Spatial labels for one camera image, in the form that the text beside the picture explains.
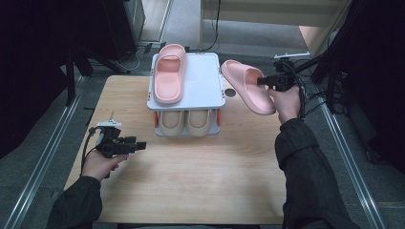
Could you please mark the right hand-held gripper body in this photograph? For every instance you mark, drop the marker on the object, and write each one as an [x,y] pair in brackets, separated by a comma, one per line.
[285,79]

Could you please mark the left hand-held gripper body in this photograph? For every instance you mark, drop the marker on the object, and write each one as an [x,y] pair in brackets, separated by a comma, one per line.
[111,143]

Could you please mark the pink slipper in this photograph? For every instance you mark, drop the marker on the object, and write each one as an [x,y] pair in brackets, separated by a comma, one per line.
[168,86]
[245,92]

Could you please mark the cream clog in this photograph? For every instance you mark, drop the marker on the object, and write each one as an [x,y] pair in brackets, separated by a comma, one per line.
[171,124]
[198,124]

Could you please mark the white two-tier shoe rack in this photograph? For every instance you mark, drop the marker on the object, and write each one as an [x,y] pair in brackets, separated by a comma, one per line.
[203,82]

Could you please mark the person's left hand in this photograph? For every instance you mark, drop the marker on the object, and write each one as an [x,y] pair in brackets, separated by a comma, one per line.
[98,165]

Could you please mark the person's right hand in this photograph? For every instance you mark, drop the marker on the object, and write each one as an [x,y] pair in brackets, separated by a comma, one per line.
[288,105]

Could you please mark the dark round disc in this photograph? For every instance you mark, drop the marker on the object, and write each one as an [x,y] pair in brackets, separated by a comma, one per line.
[230,92]

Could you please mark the black tripod stand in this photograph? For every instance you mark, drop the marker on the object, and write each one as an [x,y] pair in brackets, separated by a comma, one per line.
[331,63]
[70,79]

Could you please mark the light wooden cabinet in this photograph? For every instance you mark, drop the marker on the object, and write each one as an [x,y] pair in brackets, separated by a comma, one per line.
[273,12]

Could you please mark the dark cabinet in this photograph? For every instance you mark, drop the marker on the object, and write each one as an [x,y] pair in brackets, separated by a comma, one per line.
[108,28]

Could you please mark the metal floor rail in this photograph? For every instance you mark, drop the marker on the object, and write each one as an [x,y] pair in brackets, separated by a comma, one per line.
[47,149]
[350,171]

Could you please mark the grey table bracket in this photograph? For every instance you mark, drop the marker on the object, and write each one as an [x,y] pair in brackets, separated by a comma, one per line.
[57,193]

